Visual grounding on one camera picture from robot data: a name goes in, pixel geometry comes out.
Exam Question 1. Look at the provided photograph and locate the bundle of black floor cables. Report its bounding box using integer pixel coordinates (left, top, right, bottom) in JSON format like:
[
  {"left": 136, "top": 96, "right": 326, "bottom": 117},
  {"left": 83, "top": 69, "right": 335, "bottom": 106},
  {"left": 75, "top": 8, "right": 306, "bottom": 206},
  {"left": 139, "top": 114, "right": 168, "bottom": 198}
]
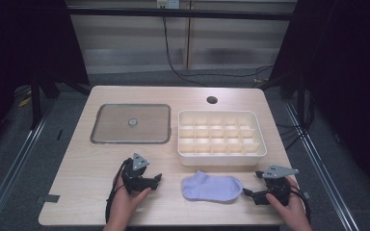
[{"left": 275, "top": 92, "right": 316, "bottom": 152}]

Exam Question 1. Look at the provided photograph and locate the metal floor rail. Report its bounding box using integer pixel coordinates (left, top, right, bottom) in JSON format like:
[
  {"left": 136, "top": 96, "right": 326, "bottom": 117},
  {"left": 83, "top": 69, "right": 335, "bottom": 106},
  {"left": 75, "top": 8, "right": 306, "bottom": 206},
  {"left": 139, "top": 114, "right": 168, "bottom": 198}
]
[
  {"left": 283, "top": 101, "right": 362, "bottom": 231},
  {"left": 0, "top": 100, "right": 56, "bottom": 231}
]

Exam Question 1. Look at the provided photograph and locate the clear lid with grey rim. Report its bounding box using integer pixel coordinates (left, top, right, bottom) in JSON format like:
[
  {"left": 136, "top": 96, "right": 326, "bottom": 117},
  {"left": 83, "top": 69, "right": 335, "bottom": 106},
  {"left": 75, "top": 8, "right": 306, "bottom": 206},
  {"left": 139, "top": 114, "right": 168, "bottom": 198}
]
[{"left": 89, "top": 103, "right": 172, "bottom": 145}]

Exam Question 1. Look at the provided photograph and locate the light purple sock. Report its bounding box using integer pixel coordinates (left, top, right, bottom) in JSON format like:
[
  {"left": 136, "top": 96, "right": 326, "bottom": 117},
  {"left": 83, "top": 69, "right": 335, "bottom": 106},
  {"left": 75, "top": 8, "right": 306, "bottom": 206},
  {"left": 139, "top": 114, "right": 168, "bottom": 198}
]
[{"left": 181, "top": 169, "right": 244, "bottom": 203}]

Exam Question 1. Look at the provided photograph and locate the black metal stand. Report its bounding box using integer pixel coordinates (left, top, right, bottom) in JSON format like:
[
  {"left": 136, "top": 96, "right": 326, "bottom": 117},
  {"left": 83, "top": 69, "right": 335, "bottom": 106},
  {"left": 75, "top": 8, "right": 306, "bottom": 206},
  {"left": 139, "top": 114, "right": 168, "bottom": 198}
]
[{"left": 29, "top": 71, "right": 43, "bottom": 130}]

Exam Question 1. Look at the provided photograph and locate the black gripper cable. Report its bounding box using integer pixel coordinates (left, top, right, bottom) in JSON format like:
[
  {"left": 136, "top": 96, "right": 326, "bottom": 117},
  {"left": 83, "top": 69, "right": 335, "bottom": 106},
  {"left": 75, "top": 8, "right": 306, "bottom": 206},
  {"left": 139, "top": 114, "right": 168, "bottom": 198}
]
[
  {"left": 288, "top": 184, "right": 312, "bottom": 224},
  {"left": 104, "top": 159, "right": 130, "bottom": 224}
]

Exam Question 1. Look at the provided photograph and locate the black wall outlet cable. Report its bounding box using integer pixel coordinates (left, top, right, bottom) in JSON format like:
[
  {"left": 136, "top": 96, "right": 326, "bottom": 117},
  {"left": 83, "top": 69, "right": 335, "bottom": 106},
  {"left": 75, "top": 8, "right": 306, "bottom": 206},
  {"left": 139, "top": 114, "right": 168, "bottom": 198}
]
[{"left": 161, "top": 15, "right": 274, "bottom": 89}]

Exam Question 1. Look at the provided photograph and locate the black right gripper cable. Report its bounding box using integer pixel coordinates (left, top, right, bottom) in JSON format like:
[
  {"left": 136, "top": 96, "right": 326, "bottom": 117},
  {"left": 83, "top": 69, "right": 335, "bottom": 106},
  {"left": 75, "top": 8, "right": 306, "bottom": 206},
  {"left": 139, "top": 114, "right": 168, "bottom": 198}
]
[{"left": 288, "top": 184, "right": 312, "bottom": 224}]

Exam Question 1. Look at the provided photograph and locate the person's right hand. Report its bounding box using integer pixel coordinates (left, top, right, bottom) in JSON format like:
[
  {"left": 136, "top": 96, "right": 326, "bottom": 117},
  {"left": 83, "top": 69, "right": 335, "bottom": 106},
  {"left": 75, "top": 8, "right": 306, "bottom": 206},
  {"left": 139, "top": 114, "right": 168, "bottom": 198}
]
[{"left": 265, "top": 176, "right": 313, "bottom": 231}]

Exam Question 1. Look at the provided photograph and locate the black horizontal metal bar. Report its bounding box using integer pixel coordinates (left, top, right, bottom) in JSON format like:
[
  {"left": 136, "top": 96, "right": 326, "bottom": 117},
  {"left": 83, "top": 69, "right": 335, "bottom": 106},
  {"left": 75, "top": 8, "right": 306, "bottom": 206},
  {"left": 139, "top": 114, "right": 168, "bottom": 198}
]
[{"left": 65, "top": 7, "right": 299, "bottom": 22}]

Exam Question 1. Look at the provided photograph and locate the person's left hand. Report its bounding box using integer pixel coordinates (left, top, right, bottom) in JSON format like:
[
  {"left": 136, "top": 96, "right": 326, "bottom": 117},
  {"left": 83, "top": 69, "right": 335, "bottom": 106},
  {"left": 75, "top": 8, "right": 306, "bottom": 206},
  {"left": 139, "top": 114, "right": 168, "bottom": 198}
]
[{"left": 103, "top": 177, "right": 152, "bottom": 231}]

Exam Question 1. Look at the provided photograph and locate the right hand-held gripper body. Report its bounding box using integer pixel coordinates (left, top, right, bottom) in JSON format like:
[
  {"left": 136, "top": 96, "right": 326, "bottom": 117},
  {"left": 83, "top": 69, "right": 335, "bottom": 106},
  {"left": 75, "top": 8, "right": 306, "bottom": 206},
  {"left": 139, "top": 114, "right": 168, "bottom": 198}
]
[{"left": 260, "top": 164, "right": 300, "bottom": 207}]

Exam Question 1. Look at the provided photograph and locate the black curtain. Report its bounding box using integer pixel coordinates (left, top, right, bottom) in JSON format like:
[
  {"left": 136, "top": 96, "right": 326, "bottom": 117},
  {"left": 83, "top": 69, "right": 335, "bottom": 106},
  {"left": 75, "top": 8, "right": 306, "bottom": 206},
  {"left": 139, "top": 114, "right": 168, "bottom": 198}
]
[
  {"left": 0, "top": 0, "right": 91, "bottom": 158},
  {"left": 268, "top": 0, "right": 370, "bottom": 196}
]

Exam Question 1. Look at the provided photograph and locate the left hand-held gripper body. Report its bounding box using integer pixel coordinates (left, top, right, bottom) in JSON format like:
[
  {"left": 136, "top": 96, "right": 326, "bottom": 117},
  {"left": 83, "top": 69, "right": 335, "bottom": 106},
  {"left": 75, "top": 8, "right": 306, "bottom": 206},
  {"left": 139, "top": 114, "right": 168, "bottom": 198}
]
[{"left": 120, "top": 152, "right": 158, "bottom": 195}]

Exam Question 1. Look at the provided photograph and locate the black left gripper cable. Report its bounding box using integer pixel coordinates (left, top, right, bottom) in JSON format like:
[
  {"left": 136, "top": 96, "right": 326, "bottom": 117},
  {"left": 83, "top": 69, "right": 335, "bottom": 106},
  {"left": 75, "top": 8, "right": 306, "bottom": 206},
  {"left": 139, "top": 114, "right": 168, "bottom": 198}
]
[{"left": 104, "top": 159, "right": 130, "bottom": 224}]

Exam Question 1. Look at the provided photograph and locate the yellow object on floor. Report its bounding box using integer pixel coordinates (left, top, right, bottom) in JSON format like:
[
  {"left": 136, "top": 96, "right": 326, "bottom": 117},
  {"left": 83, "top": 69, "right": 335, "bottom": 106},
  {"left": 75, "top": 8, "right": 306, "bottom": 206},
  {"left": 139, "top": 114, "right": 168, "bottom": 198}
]
[{"left": 17, "top": 95, "right": 33, "bottom": 108}]

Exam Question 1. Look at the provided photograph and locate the cream divided storage box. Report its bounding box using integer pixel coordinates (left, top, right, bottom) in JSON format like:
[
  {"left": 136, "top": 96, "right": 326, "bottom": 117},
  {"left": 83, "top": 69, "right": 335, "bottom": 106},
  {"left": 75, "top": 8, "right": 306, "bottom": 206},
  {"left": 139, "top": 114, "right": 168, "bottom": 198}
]
[{"left": 176, "top": 110, "right": 268, "bottom": 167}]

